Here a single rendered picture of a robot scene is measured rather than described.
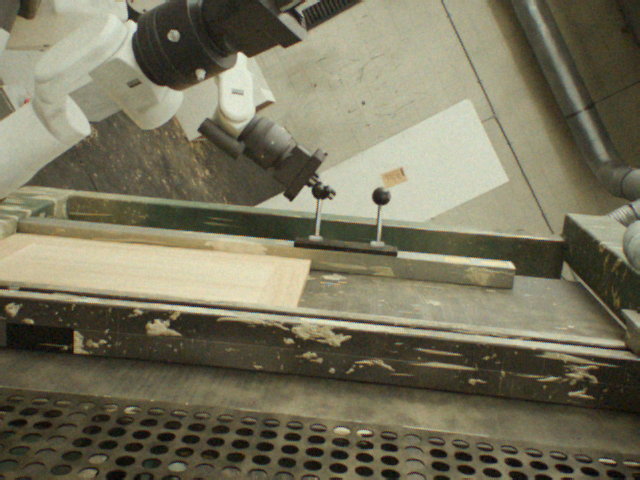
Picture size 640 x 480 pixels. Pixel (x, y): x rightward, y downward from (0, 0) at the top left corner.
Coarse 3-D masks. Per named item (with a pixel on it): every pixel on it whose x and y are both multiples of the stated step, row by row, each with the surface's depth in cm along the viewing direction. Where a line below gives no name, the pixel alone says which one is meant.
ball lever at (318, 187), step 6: (312, 186) 149; (318, 186) 148; (324, 186) 148; (312, 192) 149; (318, 192) 148; (324, 192) 148; (318, 198) 149; (324, 198) 149; (318, 204) 148; (318, 210) 148; (318, 216) 148; (318, 222) 147; (318, 228) 147; (318, 234) 147; (312, 240) 146; (318, 240) 146
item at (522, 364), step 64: (0, 320) 98; (64, 320) 98; (128, 320) 97; (192, 320) 96; (256, 320) 96; (320, 320) 97; (384, 320) 99; (448, 384) 96; (512, 384) 95; (576, 384) 95
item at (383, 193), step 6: (372, 192) 149; (378, 192) 147; (384, 192) 147; (390, 192) 148; (372, 198) 148; (378, 198) 147; (384, 198) 147; (390, 198) 148; (378, 204) 148; (384, 204) 148; (378, 210) 148; (378, 216) 147; (378, 222) 147; (378, 228) 147; (378, 234) 146; (378, 240) 146; (372, 246) 145; (378, 246) 145
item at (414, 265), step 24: (120, 240) 147; (144, 240) 147; (168, 240) 146; (192, 240) 146; (216, 240) 146; (240, 240) 147; (264, 240) 148; (312, 264) 145; (336, 264) 145; (360, 264) 145; (384, 264) 144; (408, 264) 144; (432, 264) 144; (456, 264) 143; (480, 264) 143
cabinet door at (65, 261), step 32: (0, 256) 132; (32, 256) 134; (64, 256) 136; (96, 256) 137; (128, 256) 139; (160, 256) 140; (192, 256) 141; (224, 256) 142; (256, 256) 144; (128, 288) 121; (160, 288) 122; (192, 288) 123; (224, 288) 125; (256, 288) 126; (288, 288) 126
